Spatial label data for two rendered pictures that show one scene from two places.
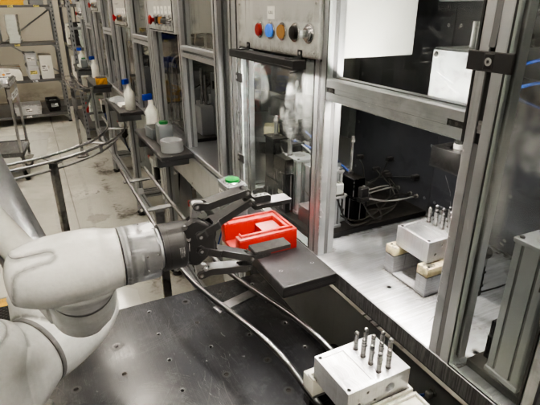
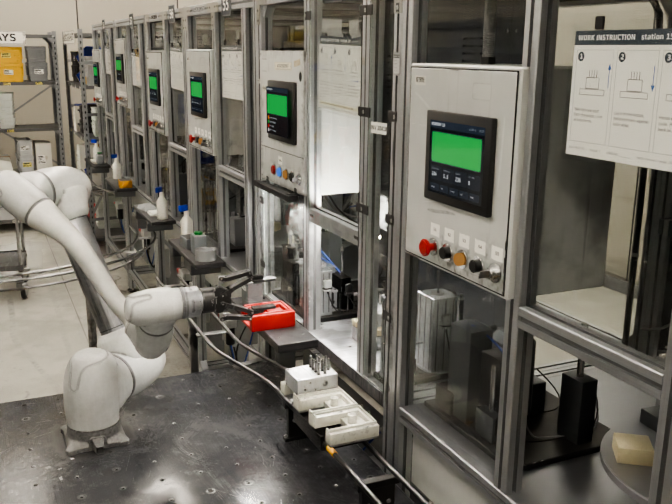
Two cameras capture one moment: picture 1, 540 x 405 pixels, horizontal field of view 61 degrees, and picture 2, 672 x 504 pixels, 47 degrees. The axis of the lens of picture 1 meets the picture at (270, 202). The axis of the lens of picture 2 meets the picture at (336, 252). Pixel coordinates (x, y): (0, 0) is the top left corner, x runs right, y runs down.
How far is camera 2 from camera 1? 1.58 m
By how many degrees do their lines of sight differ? 9
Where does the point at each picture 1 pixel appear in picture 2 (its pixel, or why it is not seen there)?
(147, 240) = (194, 293)
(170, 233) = (206, 291)
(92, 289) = (167, 315)
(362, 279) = (334, 342)
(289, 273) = (285, 338)
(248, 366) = (255, 408)
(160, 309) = (191, 379)
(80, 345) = (143, 374)
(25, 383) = (115, 384)
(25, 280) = (137, 307)
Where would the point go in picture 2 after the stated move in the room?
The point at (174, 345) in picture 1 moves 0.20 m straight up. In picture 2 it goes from (202, 397) to (200, 342)
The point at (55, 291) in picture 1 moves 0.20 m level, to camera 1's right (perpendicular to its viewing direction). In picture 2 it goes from (150, 313) to (222, 315)
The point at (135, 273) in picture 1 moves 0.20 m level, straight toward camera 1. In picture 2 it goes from (188, 310) to (196, 334)
